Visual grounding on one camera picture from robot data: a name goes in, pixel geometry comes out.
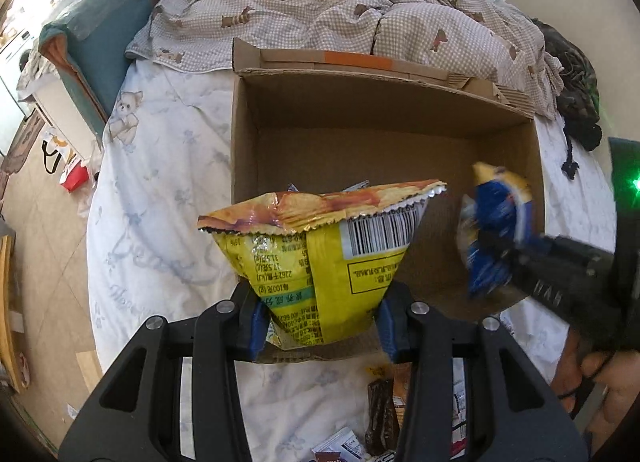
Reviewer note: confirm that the brown door mat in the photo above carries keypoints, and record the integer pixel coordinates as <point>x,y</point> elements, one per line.
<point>22,142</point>

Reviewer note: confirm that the white snack packet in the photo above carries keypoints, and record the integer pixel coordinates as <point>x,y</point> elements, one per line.
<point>345,444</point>

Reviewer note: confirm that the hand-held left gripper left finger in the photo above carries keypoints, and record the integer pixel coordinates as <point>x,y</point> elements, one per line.
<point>257,327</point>

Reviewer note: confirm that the brown cardboard box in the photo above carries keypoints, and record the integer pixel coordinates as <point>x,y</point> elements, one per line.
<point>360,127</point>

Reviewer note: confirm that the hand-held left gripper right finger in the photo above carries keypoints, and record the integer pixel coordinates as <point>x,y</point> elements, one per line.
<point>387,327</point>

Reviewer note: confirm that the wooden chair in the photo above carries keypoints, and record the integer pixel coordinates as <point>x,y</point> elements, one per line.
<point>10,322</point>

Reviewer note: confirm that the red and white bag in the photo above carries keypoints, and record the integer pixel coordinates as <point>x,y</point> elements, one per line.
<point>74,179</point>

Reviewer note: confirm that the teal cushion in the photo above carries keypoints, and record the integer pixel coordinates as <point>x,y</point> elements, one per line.
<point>100,42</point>

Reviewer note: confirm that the dark camouflage garment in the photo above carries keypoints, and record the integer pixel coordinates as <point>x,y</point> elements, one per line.
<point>575,87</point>

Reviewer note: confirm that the orange snack packet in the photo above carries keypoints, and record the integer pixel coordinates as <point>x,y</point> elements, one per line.
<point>402,392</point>

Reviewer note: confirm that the checkered quilt with bear print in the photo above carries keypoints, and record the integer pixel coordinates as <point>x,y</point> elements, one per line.
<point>310,7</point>

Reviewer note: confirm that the clear packet of brown snack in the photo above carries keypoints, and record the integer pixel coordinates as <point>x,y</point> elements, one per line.
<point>380,417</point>

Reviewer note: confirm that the yellow chip bag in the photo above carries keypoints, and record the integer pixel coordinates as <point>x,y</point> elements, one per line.
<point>340,287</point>

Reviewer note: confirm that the person's right hand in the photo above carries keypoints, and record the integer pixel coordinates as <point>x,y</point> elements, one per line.
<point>620,407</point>

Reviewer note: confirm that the blue and yellow snack packet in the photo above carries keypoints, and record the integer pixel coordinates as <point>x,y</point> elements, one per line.
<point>492,212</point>

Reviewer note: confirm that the white bedside cabinet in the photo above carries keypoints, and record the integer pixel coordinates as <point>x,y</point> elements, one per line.
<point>65,112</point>

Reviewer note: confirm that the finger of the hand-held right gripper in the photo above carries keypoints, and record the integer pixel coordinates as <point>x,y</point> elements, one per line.
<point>505,252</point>

